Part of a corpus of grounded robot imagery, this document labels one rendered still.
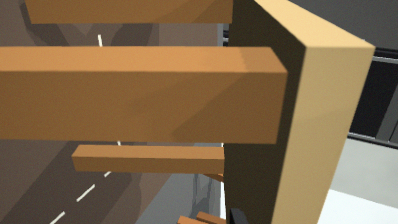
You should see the brown flat mat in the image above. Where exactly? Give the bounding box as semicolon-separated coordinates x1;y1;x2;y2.
0;0;217;224

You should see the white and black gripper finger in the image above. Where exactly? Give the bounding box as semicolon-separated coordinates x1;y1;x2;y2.
230;208;248;224

